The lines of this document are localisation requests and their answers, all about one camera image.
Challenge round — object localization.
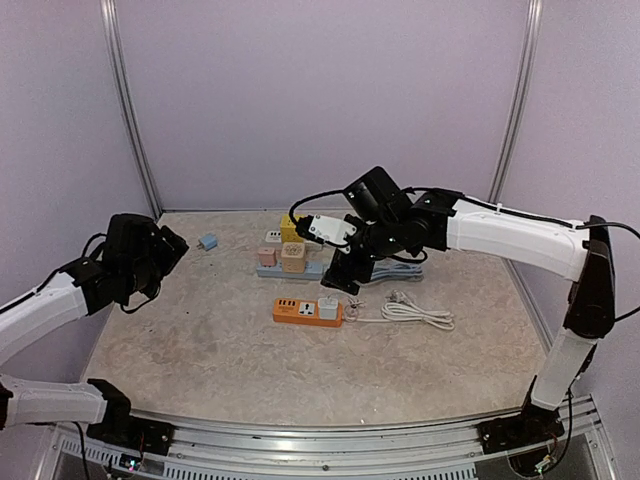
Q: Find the white charger with cable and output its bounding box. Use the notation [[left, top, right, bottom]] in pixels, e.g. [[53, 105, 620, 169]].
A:
[[317, 295, 363, 322]]

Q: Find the aluminium frame post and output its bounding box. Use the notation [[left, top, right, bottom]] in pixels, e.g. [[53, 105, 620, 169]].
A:
[[99, 0, 163, 220], [488, 0, 544, 203]]

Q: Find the white power strip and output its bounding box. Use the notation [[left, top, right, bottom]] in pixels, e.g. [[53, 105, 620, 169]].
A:
[[264, 230, 323, 252]]

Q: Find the orange power strip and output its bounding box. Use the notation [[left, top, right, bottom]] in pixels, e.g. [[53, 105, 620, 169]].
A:
[[271, 289, 456, 332]]

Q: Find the front aluminium rail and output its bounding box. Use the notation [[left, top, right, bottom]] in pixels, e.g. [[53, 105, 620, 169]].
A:
[[47, 394, 616, 480]]

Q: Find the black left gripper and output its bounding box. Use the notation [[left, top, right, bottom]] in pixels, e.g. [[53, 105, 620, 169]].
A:
[[125, 225, 188, 298]]

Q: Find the blue power strip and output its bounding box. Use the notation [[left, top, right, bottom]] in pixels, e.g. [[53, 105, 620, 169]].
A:
[[256, 261, 424, 283]]

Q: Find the blue plug adapter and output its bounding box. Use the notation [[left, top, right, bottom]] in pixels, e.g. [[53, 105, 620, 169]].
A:
[[197, 233, 218, 251]]

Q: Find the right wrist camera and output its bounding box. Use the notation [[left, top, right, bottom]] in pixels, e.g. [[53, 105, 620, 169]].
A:
[[296, 215, 357, 253]]

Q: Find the left aluminium frame post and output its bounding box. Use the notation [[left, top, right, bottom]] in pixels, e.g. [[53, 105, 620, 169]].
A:
[[99, 0, 163, 220]]

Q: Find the pink plug adapter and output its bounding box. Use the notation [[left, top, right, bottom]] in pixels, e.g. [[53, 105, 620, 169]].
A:
[[257, 246, 278, 268]]

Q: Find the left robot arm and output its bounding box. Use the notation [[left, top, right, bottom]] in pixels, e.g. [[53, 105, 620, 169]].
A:
[[1, 213, 189, 445]]

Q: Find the beige cube socket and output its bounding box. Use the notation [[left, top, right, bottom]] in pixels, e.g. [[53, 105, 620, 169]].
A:
[[281, 243, 306, 274]]

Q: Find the yellow cube socket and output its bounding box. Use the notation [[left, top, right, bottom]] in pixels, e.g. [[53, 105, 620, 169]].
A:
[[279, 214, 304, 243]]

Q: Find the right aluminium frame post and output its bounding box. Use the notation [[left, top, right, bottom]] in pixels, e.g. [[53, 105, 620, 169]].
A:
[[488, 0, 544, 203]]

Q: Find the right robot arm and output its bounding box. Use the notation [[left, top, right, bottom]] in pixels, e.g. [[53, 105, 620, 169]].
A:
[[297, 167, 615, 444]]

